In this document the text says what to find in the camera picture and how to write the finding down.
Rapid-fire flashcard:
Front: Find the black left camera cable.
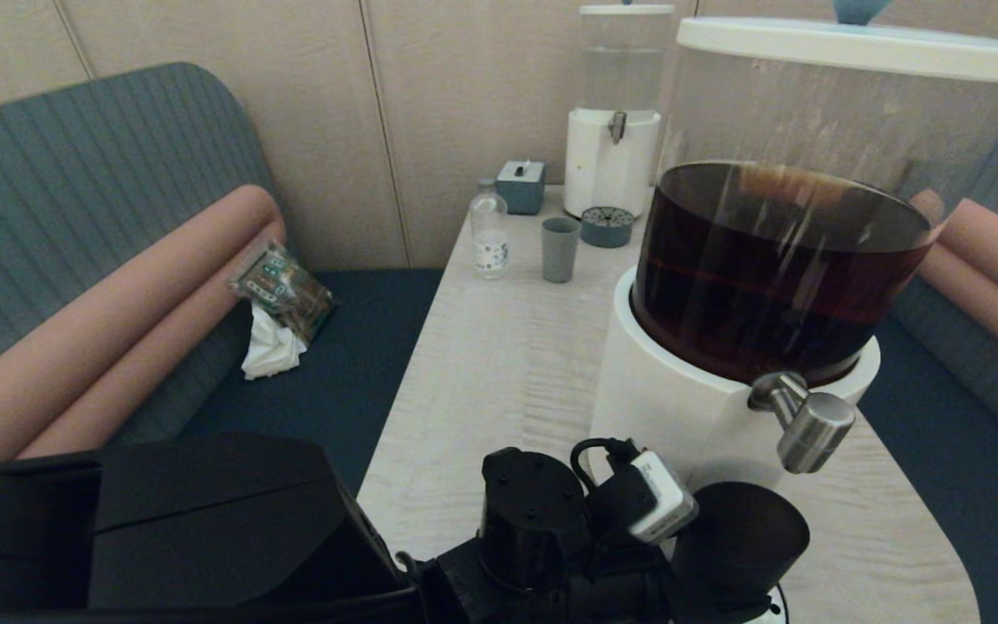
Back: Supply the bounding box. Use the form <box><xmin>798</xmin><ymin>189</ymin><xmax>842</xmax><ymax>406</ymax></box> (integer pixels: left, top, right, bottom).
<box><xmin>570</xmin><ymin>438</ymin><xmax>640</xmax><ymax>497</ymax></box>

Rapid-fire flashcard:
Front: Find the small white dispenser lid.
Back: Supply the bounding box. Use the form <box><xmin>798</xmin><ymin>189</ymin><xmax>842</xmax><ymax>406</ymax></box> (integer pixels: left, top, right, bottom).
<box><xmin>579</xmin><ymin>0</ymin><xmax>676</xmax><ymax>17</ymax></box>

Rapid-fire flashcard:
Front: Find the blue-grey tissue box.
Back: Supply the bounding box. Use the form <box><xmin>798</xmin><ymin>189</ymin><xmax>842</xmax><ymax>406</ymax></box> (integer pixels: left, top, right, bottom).
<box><xmin>496</xmin><ymin>160</ymin><xmax>547</xmax><ymax>216</ymax></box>

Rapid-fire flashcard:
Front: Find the large metal dispenser tap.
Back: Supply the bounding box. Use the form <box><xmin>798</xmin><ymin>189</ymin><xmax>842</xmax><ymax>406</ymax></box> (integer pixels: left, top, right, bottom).
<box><xmin>748</xmin><ymin>373</ymin><xmax>857</xmax><ymax>475</ymax></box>

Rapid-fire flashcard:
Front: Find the large white lid blue knob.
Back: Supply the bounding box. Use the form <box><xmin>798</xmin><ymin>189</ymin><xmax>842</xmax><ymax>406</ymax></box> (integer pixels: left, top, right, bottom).
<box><xmin>677</xmin><ymin>0</ymin><xmax>998</xmax><ymax>85</ymax></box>

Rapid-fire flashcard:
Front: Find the small round drip tray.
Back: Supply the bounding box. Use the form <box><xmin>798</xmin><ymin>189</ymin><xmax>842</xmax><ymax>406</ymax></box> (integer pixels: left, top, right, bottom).
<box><xmin>580</xmin><ymin>206</ymin><xmax>636</xmax><ymax>250</ymax></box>

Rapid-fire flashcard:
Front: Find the small water dispenser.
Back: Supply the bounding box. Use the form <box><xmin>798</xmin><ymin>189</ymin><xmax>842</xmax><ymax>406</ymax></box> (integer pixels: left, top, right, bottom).
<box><xmin>564</xmin><ymin>14</ymin><xmax>673</xmax><ymax>220</ymax></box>

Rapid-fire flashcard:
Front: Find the grey cup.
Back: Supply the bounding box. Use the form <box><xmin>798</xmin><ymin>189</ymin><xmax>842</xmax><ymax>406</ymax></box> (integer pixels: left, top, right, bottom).
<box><xmin>541</xmin><ymin>217</ymin><xmax>581</xmax><ymax>284</ymax></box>

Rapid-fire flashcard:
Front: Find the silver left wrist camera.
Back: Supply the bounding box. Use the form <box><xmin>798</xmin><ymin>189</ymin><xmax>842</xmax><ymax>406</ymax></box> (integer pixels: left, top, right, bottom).
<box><xmin>625</xmin><ymin>451</ymin><xmax>699</xmax><ymax>543</ymax></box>

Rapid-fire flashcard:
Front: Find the green snack packet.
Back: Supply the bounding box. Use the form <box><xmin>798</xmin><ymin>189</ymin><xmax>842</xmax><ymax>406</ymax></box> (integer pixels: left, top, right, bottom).
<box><xmin>229</xmin><ymin>240</ymin><xmax>337</xmax><ymax>343</ymax></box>

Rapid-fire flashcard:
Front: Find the black cup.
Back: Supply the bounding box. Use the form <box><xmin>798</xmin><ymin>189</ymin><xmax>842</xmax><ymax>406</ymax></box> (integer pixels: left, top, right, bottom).
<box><xmin>672</xmin><ymin>482</ymin><xmax>810</xmax><ymax>624</ymax></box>

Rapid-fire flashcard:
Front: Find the large tea dispenser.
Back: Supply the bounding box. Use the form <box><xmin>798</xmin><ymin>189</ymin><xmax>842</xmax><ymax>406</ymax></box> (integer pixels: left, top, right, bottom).
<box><xmin>590</xmin><ymin>43</ymin><xmax>998</xmax><ymax>521</ymax></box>

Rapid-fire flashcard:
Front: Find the white crumpled tissue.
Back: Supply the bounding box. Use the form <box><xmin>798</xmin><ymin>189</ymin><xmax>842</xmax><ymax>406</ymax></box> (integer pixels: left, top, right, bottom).
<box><xmin>242</xmin><ymin>302</ymin><xmax>309</xmax><ymax>381</ymax></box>

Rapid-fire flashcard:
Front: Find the clear plastic bottle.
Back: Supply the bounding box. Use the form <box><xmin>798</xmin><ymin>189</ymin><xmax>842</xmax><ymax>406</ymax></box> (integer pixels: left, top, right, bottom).
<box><xmin>470</xmin><ymin>179</ymin><xmax>510</xmax><ymax>280</ymax></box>

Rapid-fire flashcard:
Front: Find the blue-grey upholstered sofa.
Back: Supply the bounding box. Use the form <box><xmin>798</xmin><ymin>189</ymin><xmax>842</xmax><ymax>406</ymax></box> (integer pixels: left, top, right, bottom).
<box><xmin>0</xmin><ymin>62</ymin><xmax>446</xmax><ymax>624</ymax></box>
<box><xmin>863</xmin><ymin>82</ymin><xmax>998</xmax><ymax>624</ymax></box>

